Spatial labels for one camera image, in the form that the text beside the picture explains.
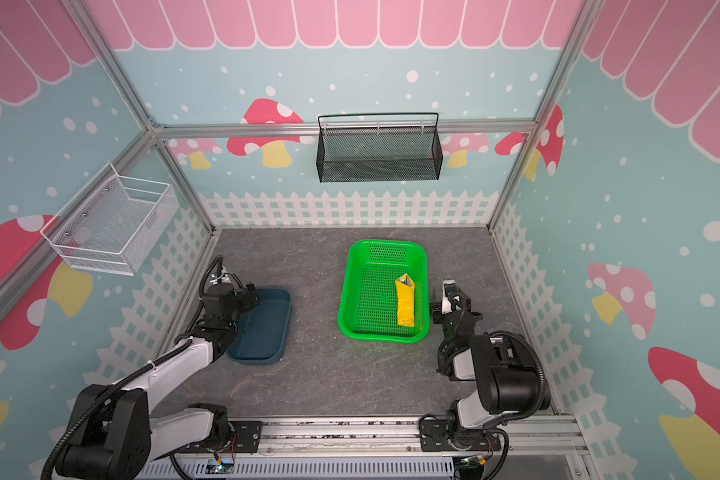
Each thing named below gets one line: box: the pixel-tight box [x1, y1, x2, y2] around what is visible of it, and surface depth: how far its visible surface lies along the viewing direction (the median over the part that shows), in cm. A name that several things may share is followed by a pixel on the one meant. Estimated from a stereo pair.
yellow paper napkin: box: [395, 273, 416, 327], surface depth 98 cm
